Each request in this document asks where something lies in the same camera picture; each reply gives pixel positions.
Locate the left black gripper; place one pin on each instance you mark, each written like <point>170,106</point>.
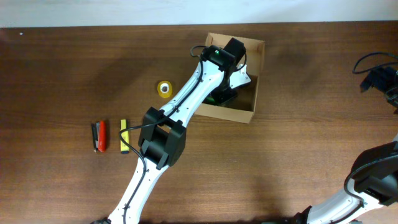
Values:
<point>225,96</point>

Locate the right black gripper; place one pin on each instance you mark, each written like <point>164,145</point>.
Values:
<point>382,75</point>

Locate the green tape roll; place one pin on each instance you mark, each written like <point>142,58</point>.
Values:
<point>210,101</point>

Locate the brown cardboard box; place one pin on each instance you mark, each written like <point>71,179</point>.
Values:
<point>241,109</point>

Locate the small yellow tape roll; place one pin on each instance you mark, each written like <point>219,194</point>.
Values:
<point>164,89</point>

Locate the yellow highlighter pen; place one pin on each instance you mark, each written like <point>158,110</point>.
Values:
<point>124,149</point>

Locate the red black stapler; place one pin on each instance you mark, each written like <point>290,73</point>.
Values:
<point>99,136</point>

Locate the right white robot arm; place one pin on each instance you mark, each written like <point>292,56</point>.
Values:
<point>371,184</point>

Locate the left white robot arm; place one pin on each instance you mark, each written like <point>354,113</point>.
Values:
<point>163,132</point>

